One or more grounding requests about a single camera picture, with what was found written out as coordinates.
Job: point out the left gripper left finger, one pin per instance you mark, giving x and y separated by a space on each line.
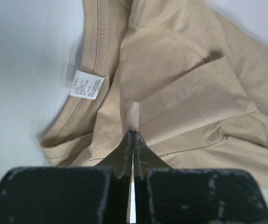
70 195

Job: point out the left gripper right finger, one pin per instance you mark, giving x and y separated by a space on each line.
193 196

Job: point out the beige t shirt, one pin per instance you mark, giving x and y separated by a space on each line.
189 80

